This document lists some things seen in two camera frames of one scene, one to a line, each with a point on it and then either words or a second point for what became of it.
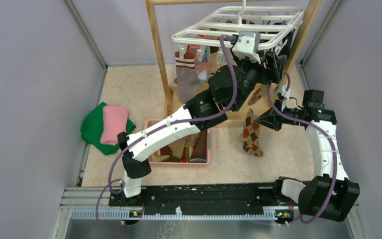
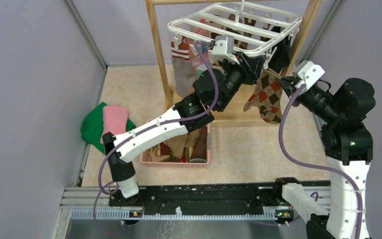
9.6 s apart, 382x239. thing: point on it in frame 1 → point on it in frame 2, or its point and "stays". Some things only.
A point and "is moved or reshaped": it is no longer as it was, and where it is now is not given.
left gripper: x=273 y=73 → x=249 y=66
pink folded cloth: x=115 y=121 stays
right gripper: x=270 y=119 → x=288 y=82
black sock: x=285 y=51 is moved or reshaped
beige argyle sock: x=249 y=137 → x=267 y=97
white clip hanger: x=266 y=27 is moved or reshaped
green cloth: x=91 y=128 stays
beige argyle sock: x=259 y=98 stays
